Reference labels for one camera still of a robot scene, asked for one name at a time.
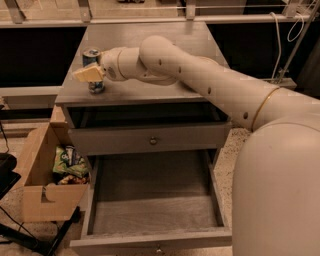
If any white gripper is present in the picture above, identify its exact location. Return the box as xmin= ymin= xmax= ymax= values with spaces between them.
xmin=73 ymin=47 xmax=146 ymax=82

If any redbull can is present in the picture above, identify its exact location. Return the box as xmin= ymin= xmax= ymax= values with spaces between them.
xmin=82 ymin=47 xmax=104 ymax=94

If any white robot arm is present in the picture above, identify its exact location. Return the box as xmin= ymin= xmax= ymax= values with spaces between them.
xmin=73 ymin=36 xmax=320 ymax=256

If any grey drawer cabinet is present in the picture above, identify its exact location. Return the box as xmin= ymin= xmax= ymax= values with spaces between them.
xmin=54 ymin=21 xmax=245 ymax=158

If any closed grey top drawer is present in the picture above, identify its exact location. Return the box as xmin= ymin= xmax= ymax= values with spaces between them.
xmin=69 ymin=122 xmax=231 ymax=156

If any open grey middle drawer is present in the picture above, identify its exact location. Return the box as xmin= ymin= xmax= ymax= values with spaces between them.
xmin=70 ymin=150 xmax=232 ymax=256

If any green snack bag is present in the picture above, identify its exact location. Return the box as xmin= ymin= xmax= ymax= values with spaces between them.
xmin=52 ymin=145 xmax=89 ymax=178

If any dark snack bag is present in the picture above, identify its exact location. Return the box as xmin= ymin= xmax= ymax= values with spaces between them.
xmin=57 ymin=174 xmax=89 ymax=185

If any cardboard box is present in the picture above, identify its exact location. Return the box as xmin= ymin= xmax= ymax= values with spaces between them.
xmin=15 ymin=106 xmax=88 ymax=222

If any metal pole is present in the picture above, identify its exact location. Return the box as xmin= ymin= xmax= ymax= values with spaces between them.
xmin=271 ymin=0 xmax=320 ymax=84

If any white cable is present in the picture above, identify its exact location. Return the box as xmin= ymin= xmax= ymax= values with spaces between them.
xmin=269 ymin=11 xmax=283 ymax=81

